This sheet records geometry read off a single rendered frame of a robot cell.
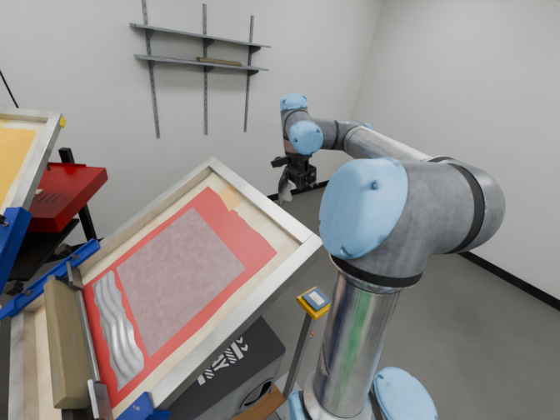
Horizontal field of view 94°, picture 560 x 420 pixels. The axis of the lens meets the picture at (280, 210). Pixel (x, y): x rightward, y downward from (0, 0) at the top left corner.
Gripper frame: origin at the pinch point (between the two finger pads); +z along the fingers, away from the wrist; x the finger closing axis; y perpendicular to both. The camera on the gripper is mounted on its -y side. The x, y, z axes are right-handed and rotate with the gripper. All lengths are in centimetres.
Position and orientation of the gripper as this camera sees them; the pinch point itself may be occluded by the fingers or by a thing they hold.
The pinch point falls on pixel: (295, 196)
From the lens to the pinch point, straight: 94.0
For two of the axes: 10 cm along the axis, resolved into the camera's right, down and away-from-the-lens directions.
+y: 6.2, 4.8, -6.2
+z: 1.0, 7.4, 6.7
